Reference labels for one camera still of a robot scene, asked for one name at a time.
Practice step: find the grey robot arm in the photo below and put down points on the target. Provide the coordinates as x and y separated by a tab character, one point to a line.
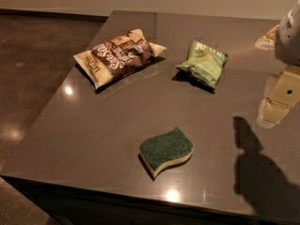
287	45

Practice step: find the yellow snack bag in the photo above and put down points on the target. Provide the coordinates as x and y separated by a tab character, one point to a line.
267	41

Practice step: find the green chip bag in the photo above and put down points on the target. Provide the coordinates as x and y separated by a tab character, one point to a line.
204	64

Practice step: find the green and yellow sponge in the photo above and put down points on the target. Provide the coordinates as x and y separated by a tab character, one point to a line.
166	150

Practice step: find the brown and cream chip bag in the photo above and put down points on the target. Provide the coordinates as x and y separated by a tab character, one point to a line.
118	57

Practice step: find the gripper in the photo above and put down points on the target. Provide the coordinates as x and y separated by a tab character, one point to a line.
289	41

